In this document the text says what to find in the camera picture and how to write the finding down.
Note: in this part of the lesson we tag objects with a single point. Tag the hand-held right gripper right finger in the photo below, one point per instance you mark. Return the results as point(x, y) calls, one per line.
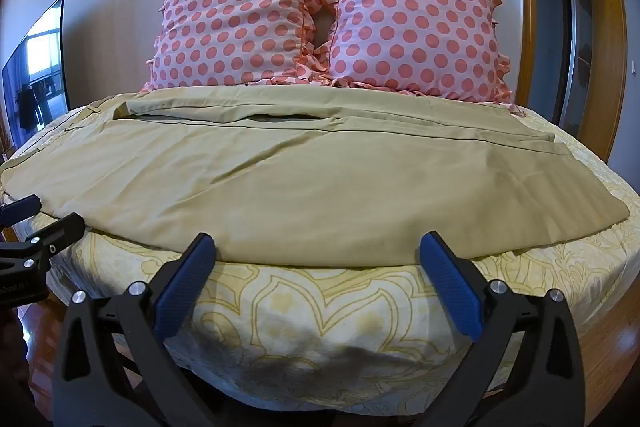
point(450, 279)

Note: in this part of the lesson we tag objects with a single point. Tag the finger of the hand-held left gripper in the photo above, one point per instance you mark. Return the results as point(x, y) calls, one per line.
point(24, 207)
point(65, 228)

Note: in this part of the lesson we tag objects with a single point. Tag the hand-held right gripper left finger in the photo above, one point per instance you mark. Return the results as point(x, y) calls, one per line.
point(186, 279)

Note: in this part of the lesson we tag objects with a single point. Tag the khaki pants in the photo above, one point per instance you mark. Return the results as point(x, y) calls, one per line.
point(300, 177)

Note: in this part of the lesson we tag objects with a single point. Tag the bed with yellow patterned sheet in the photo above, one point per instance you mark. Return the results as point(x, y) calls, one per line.
point(350, 307)

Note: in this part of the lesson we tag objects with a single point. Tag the flat screen television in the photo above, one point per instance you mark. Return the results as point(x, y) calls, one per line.
point(37, 72)

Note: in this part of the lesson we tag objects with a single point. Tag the pink polka dot pillow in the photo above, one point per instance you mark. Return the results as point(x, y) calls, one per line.
point(235, 17)
point(415, 22)

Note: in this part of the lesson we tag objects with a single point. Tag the wooden door frame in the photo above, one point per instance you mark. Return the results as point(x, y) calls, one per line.
point(565, 27)

